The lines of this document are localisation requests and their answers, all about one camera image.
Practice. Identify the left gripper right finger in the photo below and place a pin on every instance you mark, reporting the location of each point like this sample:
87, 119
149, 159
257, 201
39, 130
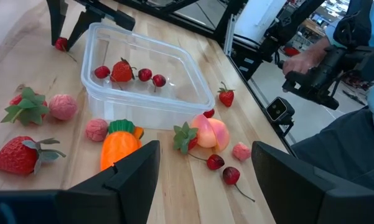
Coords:
298, 193

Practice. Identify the person's hand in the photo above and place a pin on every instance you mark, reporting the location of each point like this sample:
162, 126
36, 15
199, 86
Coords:
298, 63

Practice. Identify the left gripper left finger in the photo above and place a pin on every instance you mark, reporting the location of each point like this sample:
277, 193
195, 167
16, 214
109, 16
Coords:
127, 193

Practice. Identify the clear plastic tupperware container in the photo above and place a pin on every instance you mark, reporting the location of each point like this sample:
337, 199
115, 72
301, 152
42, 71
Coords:
127, 112

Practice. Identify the plastic peach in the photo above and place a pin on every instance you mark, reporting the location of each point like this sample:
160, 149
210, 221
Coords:
210, 132

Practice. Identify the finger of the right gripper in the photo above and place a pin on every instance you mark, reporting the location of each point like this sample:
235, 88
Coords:
84, 26
56, 18

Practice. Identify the person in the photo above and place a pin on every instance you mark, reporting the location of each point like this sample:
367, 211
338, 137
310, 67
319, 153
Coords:
345, 149

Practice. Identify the orange plastic carrot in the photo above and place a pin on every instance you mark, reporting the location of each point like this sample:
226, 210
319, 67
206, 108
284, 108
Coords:
119, 149

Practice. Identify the black table-level camera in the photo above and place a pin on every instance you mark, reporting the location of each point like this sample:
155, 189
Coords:
278, 109

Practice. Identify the small red plastic strawberry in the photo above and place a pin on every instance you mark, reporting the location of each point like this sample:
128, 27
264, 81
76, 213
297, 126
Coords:
226, 97

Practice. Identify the pink plastic raspberry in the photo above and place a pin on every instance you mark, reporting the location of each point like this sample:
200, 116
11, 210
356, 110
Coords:
241, 152
63, 107
96, 130

